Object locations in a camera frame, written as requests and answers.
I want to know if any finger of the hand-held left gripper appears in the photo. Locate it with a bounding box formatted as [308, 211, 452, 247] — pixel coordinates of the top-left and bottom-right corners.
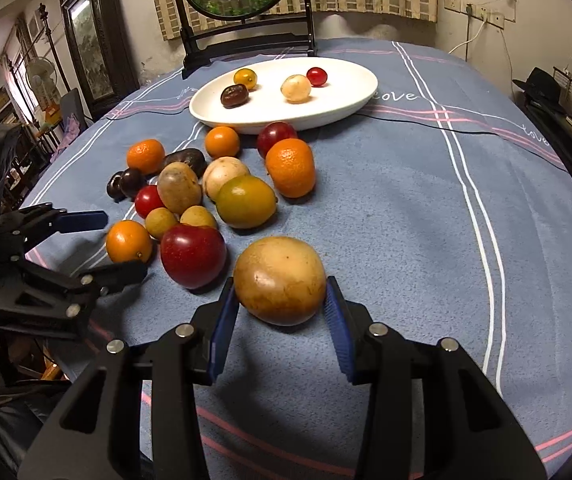
[0, 203, 110, 252]
[20, 254, 149, 319]

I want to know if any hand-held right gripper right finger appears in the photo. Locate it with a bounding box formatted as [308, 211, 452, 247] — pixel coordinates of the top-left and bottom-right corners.
[323, 276, 549, 480]

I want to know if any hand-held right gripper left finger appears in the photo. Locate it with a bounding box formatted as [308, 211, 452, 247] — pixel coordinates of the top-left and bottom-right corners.
[17, 276, 241, 480]

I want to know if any small smooth orange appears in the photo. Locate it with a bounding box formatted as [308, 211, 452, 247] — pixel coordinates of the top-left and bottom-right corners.
[105, 220, 154, 264]
[204, 126, 241, 159]

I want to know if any large brown Asian pear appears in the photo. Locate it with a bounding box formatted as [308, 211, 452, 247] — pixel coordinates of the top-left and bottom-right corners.
[233, 236, 327, 327]

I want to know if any brown speckled sapodilla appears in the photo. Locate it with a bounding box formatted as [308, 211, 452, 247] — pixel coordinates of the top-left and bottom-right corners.
[157, 162, 203, 215]

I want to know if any pale pepino melon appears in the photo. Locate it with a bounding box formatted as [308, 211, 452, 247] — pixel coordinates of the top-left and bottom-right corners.
[202, 156, 251, 202]

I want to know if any white oval plate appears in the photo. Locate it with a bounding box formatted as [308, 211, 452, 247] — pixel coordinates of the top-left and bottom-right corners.
[189, 56, 379, 135]

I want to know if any small dark purple plum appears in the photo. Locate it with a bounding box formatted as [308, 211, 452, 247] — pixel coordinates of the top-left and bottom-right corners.
[119, 168, 148, 199]
[106, 171, 126, 202]

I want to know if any small tan longan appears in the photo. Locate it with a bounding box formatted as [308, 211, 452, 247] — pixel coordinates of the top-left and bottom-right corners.
[180, 205, 218, 231]
[144, 207, 181, 240]

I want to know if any dark red plum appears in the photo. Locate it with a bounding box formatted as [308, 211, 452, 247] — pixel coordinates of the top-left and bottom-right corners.
[257, 121, 299, 159]
[160, 224, 228, 290]

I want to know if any medium orange mandarin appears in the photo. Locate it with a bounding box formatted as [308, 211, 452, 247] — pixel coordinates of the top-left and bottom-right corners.
[126, 139, 166, 176]

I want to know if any blue striped tablecloth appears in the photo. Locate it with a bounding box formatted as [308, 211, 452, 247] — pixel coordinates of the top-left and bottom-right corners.
[18, 37, 572, 480]

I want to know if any standing fan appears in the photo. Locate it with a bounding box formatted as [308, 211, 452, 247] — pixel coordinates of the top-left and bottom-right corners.
[25, 57, 60, 111]

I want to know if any green-yellow lemon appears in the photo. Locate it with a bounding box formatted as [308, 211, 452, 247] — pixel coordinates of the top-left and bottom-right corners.
[215, 175, 278, 230]

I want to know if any dark framed painting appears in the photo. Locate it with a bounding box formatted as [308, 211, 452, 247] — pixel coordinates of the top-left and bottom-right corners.
[58, 0, 140, 122]

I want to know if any large orange mandarin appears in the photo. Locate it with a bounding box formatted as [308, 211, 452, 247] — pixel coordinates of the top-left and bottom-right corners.
[265, 138, 316, 199]

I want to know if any dark brown date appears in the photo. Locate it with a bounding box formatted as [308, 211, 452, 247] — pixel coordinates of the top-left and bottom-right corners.
[220, 85, 250, 109]

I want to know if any yellow-green cherry tomato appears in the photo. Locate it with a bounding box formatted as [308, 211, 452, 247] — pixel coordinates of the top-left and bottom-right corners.
[233, 68, 258, 91]

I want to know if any pale round loquat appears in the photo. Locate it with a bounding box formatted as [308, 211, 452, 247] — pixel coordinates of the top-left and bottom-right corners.
[280, 74, 312, 104]

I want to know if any black hat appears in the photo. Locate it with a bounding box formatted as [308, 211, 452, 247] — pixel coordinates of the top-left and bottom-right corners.
[512, 67, 563, 104]

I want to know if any white power cable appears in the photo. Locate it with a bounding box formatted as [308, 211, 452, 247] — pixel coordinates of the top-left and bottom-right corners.
[447, 7, 488, 58]

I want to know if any row of wall outlets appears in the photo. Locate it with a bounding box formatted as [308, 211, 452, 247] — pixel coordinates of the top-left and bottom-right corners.
[465, 3, 506, 29]

